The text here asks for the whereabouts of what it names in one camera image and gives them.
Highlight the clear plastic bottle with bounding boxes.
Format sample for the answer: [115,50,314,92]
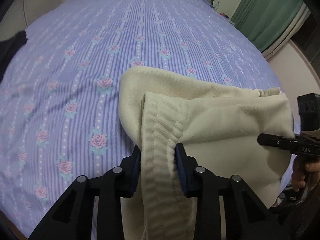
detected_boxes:
[215,2,220,10]

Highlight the black folded garment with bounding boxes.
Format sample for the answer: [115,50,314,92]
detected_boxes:
[0,31,28,81]

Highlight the purple floral bed sheet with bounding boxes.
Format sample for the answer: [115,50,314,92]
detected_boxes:
[1,0,283,237]

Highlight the white nightstand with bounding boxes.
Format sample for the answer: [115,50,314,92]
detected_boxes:
[214,8,235,25]

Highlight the person's right hand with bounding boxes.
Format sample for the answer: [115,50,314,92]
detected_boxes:
[291,156,320,192]

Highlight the green curtain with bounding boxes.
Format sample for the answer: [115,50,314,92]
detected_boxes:
[232,0,304,52]

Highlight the beige curtain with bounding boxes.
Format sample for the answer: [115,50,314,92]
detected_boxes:
[262,3,311,60]

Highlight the cream white pants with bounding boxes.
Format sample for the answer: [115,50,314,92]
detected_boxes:
[119,66,294,239]

